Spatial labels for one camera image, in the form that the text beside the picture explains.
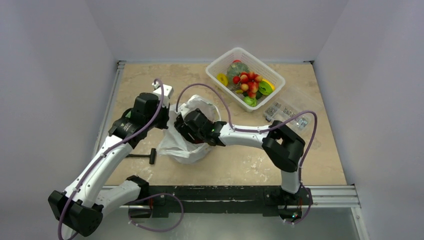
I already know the white plastic basket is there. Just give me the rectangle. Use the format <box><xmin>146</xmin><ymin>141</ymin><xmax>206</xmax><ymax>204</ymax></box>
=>
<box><xmin>205</xmin><ymin>47</ymin><xmax>286</xmax><ymax>112</ymax></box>

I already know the yellow fake fruit slice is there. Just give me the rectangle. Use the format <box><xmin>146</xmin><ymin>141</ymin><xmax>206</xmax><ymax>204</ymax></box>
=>
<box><xmin>216</xmin><ymin>73</ymin><xmax>229</xmax><ymax>87</ymax></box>

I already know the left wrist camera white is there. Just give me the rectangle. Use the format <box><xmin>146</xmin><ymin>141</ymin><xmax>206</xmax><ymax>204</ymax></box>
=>
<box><xmin>152</xmin><ymin>82</ymin><xmax>174</xmax><ymax>108</ymax></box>

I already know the white plastic bag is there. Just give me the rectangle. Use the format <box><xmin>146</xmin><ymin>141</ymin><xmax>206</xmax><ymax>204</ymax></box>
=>
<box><xmin>157</xmin><ymin>94</ymin><xmax>221</xmax><ymax>164</ymax></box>

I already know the red fake fruit bunch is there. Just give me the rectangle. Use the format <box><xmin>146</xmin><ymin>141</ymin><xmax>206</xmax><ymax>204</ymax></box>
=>
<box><xmin>231</xmin><ymin>72</ymin><xmax>264</xmax><ymax>100</ymax></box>

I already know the light green fake fruit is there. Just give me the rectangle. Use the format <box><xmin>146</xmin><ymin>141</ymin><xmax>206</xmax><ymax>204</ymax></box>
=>
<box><xmin>243</xmin><ymin>96</ymin><xmax>257</xmax><ymax>108</ymax></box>

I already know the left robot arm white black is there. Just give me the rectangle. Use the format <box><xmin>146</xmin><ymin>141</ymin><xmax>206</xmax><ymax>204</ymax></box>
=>
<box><xmin>48</xmin><ymin>87</ymin><xmax>172</xmax><ymax>240</ymax></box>

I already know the green yellow fake fruit half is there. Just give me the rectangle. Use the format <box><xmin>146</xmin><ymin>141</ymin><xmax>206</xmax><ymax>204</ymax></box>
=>
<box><xmin>258</xmin><ymin>78</ymin><xmax>275</xmax><ymax>96</ymax></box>

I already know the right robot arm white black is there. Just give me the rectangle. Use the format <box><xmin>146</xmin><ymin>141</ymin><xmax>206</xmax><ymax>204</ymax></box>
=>
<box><xmin>174</xmin><ymin>108</ymin><xmax>307</xmax><ymax>204</ymax></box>

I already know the green fake pumpkin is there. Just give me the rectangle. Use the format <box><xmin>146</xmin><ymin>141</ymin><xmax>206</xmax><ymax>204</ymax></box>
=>
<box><xmin>226</xmin><ymin>62</ymin><xmax>250</xmax><ymax>83</ymax></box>

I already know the black T-handle tool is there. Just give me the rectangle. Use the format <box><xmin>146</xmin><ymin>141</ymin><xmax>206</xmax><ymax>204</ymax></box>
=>
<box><xmin>126</xmin><ymin>148</ymin><xmax>157</xmax><ymax>165</ymax></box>

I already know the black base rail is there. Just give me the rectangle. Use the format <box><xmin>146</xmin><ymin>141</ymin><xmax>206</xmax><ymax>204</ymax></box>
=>
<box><xmin>126</xmin><ymin>185</ymin><xmax>314</xmax><ymax>221</ymax></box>

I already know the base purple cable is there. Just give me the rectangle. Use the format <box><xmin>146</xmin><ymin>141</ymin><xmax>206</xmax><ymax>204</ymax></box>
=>
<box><xmin>127</xmin><ymin>193</ymin><xmax>184</xmax><ymax>233</ymax></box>

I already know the clear plastic screw box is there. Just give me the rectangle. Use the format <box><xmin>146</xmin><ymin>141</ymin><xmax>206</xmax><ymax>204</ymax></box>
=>
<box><xmin>263</xmin><ymin>86</ymin><xmax>324</xmax><ymax>134</ymax></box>

